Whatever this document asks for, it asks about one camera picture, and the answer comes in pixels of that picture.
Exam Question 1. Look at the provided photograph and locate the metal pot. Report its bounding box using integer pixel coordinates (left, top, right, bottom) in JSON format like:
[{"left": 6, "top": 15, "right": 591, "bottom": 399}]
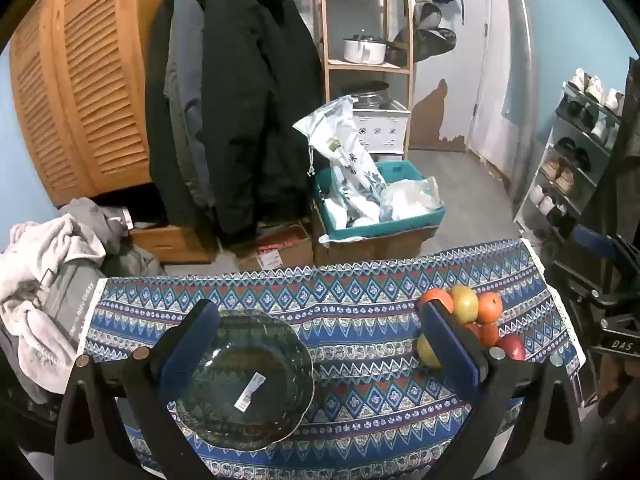
[{"left": 350, "top": 81, "right": 391, "bottom": 111}]

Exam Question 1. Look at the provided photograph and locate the red apple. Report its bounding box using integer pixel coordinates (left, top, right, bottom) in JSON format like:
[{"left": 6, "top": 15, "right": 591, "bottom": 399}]
[{"left": 497, "top": 334, "right": 527, "bottom": 362}]

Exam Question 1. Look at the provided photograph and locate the teal plastic bin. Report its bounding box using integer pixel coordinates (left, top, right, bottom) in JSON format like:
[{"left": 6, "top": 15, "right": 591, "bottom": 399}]
[{"left": 314, "top": 160, "right": 447, "bottom": 244}]

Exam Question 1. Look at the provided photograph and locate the grey jacket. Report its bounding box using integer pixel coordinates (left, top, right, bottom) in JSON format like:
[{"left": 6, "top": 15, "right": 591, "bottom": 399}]
[{"left": 164, "top": 0, "right": 207, "bottom": 211}]

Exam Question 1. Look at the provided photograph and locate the grey printed bag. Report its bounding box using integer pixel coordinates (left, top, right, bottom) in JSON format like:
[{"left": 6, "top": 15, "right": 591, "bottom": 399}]
[{"left": 30, "top": 254, "right": 112, "bottom": 342}]

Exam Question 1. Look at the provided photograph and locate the group of shoes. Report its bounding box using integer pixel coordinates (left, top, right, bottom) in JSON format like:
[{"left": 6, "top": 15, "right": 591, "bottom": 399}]
[{"left": 529, "top": 67, "right": 626, "bottom": 238}]

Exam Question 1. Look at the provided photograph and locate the black coat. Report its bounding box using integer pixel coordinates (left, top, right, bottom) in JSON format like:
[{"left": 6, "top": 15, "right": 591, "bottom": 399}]
[{"left": 199, "top": 0, "right": 327, "bottom": 247}]

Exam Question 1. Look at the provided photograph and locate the dark glass bowl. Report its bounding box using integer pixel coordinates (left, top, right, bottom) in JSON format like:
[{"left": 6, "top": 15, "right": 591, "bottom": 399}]
[{"left": 167, "top": 308, "right": 316, "bottom": 452}]

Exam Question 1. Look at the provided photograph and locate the large cardboard box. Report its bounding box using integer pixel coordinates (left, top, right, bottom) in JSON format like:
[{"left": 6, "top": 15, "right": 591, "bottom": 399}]
[{"left": 312, "top": 200, "right": 442, "bottom": 267}]

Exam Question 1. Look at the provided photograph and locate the white printed plastic bag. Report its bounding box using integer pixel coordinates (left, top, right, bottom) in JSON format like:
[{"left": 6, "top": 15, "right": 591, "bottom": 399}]
[{"left": 292, "top": 96, "right": 397, "bottom": 227}]

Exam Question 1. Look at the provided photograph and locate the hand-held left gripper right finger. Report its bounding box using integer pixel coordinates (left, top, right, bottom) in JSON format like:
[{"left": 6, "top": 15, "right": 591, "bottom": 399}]
[{"left": 420, "top": 299, "right": 583, "bottom": 480}]

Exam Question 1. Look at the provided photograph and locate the person's right hand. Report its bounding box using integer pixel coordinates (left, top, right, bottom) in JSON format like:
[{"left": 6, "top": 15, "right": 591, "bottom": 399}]
[{"left": 596, "top": 357, "right": 640, "bottom": 417}]

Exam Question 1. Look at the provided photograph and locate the grey garment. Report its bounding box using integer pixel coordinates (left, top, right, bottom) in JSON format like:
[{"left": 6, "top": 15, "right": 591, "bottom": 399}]
[{"left": 59, "top": 198, "right": 132, "bottom": 257}]

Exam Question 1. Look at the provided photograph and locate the cardboard box with red label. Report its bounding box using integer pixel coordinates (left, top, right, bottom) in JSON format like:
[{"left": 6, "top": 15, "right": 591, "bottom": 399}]
[{"left": 235, "top": 224, "right": 314, "bottom": 274}]

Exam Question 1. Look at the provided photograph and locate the clear plastic bag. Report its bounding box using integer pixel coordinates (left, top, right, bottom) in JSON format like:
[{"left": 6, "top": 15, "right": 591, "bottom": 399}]
[{"left": 379, "top": 176, "right": 444, "bottom": 222}]

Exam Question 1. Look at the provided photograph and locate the wooden shelf rack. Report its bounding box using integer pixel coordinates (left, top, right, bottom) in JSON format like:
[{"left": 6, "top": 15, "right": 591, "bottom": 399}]
[{"left": 315, "top": 0, "right": 417, "bottom": 157}]

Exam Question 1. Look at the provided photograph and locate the blue patterned tablecloth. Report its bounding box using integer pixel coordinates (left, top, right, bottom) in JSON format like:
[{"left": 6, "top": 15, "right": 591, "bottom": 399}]
[{"left": 80, "top": 237, "right": 587, "bottom": 480}]

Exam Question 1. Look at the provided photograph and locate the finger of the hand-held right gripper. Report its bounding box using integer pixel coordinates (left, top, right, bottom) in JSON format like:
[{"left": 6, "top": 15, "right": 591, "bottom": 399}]
[
  {"left": 570, "top": 224, "right": 640, "bottom": 281},
  {"left": 550, "top": 260, "right": 632, "bottom": 318}
]

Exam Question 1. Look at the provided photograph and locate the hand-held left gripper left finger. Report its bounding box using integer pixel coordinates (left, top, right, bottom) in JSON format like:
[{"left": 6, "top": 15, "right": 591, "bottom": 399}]
[{"left": 54, "top": 299, "right": 223, "bottom": 480}]

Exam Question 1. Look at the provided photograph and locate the white lattice basket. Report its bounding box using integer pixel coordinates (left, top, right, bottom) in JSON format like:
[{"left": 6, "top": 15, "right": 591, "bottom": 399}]
[{"left": 352, "top": 101, "right": 412, "bottom": 159}]

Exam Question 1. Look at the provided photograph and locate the metal shoe rack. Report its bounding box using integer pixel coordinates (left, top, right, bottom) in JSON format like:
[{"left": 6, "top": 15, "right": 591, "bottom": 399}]
[{"left": 514, "top": 81, "right": 627, "bottom": 242}]

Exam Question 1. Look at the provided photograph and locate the pile of clothes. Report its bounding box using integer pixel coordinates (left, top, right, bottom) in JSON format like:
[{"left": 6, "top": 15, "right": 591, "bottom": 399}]
[{"left": 0, "top": 219, "right": 109, "bottom": 382}]

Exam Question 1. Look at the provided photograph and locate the wooden drawer box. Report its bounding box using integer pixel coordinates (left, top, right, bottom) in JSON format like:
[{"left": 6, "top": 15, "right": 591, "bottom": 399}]
[{"left": 128, "top": 224, "right": 217, "bottom": 265}]

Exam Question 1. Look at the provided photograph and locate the wooden louvered cabinet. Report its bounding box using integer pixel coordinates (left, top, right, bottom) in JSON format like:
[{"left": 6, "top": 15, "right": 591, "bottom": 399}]
[{"left": 9, "top": 0, "right": 175, "bottom": 207}]

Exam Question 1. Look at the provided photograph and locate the white door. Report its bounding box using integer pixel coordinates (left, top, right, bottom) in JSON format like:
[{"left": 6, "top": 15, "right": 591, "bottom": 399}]
[{"left": 464, "top": 0, "right": 532, "bottom": 162}]

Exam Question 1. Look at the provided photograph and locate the white pot with lid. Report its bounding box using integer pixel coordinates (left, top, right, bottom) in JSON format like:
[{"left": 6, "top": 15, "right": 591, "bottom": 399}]
[{"left": 342, "top": 34, "right": 389, "bottom": 65}]

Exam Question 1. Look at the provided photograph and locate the orange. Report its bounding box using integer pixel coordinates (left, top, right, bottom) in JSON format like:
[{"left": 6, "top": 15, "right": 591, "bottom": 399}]
[
  {"left": 418, "top": 288, "right": 455, "bottom": 316},
  {"left": 465, "top": 322, "right": 501, "bottom": 348},
  {"left": 476, "top": 292, "right": 503, "bottom": 325}
]

